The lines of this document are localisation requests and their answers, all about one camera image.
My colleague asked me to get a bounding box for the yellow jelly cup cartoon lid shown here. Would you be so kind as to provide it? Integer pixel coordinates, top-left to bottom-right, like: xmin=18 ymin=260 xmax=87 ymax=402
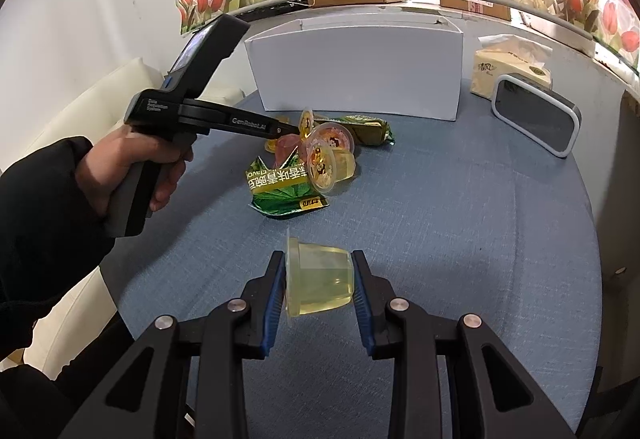
xmin=305 ymin=140 xmax=356 ymax=194

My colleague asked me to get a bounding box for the yellow jelly cup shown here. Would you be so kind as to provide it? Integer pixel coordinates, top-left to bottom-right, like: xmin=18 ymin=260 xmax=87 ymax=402
xmin=285 ymin=233 xmax=355 ymax=318

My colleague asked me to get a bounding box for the black left sleeve forearm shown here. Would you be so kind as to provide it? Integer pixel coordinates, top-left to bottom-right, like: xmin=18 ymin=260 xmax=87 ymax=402
xmin=1 ymin=136 xmax=115 ymax=357

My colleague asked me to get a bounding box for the person's left hand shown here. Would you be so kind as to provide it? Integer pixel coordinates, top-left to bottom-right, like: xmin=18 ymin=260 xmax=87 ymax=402
xmin=75 ymin=125 xmax=193 ymax=216

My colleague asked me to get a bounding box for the pink jelly cup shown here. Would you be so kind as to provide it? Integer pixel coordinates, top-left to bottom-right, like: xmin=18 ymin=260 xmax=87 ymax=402
xmin=273 ymin=134 xmax=300 ymax=168

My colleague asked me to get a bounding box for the pink jelly cup lidded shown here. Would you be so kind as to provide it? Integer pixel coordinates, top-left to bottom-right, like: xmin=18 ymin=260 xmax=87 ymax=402
xmin=309 ymin=121 xmax=355 ymax=153

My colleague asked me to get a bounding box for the green snack packet front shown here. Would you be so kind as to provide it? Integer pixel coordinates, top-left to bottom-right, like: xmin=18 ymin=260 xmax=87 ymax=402
xmin=245 ymin=151 xmax=329 ymax=218

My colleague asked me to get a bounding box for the green snack packet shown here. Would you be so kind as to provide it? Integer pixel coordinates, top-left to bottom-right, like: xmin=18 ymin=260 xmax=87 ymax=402
xmin=245 ymin=151 xmax=329 ymax=218
xmin=330 ymin=114 xmax=395 ymax=147

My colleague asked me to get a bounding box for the green snack packet back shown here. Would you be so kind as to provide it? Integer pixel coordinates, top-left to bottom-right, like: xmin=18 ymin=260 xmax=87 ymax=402
xmin=330 ymin=114 xmax=395 ymax=147

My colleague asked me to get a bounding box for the cream white sofa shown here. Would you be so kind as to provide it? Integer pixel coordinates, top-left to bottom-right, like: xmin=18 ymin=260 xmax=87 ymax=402
xmin=0 ymin=56 xmax=246 ymax=380

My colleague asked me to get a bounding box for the white storage box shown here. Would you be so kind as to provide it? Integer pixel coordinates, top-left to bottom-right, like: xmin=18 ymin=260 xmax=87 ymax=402
xmin=245 ymin=12 xmax=463 ymax=121

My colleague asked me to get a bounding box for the cardboard box on ledge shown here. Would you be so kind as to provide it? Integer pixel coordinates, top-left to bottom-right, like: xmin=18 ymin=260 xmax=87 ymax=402
xmin=439 ymin=0 xmax=511 ymax=22

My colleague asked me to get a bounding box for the tissue box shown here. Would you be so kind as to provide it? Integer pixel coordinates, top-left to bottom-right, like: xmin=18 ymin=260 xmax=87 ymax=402
xmin=470 ymin=34 xmax=552 ymax=100

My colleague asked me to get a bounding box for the black white digital clock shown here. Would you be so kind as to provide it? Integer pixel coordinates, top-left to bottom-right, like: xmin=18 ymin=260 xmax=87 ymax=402
xmin=491 ymin=73 xmax=582 ymax=158

